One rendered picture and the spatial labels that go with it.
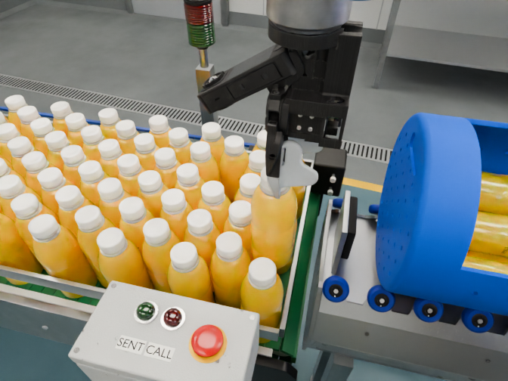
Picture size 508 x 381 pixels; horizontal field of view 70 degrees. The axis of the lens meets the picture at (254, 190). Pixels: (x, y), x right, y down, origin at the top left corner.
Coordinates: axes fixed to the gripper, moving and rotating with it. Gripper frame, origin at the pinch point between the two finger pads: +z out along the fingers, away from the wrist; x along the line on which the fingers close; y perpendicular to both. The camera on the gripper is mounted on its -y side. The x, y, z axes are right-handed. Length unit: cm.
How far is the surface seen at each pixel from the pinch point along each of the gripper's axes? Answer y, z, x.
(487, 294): 29.2, 10.3, -4.6
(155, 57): -162, 118, 263
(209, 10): -24, -5, 44
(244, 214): -5.1, 11.1, 2.2
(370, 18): 29, 95, 342
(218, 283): -7.2, 18.5, -6.7
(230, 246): -5.6, 11.1, -4.3
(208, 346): -3.4, 8.1, -20.1
